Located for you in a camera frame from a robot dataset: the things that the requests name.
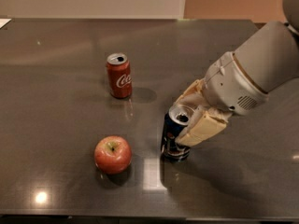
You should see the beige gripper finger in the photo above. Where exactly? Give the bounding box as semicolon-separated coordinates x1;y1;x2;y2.
176;106;232;147
175;79;209;109

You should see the dark blue pepsi can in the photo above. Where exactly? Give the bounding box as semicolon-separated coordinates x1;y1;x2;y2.
161;105;194;161

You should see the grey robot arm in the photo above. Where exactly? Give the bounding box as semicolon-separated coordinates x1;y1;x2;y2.
176;0;299;147

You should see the red coca-cola can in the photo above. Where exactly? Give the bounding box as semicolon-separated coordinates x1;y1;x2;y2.
107;53;132;99

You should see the red apple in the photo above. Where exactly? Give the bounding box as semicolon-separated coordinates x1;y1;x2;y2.
94;136;132;175

